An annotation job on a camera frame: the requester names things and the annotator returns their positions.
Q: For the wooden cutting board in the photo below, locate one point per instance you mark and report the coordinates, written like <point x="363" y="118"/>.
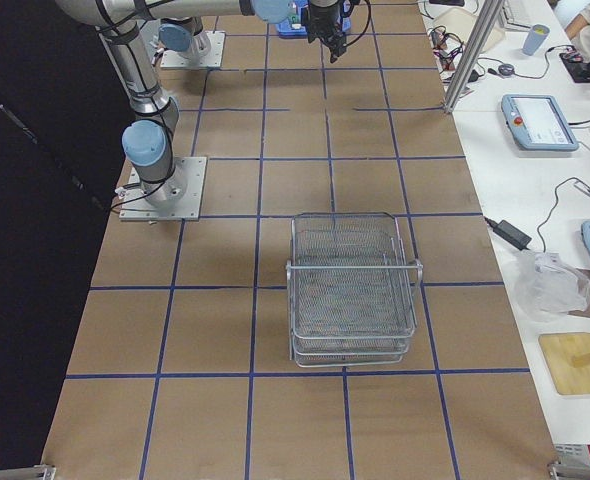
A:
<point x="567" y="356"/>

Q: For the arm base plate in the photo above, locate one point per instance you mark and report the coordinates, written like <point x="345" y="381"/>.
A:
<point x="179" y="198"/>
<point x="172" y="61"/>

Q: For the aluminium frame post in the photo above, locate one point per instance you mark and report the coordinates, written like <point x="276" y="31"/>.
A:
<point x="480" y="32"/>

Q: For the beige plastic tray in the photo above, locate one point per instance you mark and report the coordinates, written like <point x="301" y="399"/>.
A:
<point x="460" y="22"/>

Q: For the clear plastic bag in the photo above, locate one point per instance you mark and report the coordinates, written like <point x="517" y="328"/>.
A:
<point x="546" y="283"/>

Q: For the blue plastic tray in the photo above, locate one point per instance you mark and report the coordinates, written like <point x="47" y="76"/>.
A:
<point x="285" y="30"/>

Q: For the silver wire mesh shelf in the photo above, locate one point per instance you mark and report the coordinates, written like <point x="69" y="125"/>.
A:
<point x="350" y="290"/>

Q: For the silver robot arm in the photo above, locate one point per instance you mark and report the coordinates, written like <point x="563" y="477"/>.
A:
<point x="147" y="143"/>
<point x="185" y="36"/>

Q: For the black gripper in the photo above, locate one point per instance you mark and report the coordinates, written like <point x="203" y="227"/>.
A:
<point x="319" y="16"/>

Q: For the black power adapter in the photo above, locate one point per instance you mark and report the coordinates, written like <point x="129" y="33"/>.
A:
<point x="511" y="234"/>

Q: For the blue cup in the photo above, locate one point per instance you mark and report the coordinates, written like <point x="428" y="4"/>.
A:
<point x="534" y="39"/>

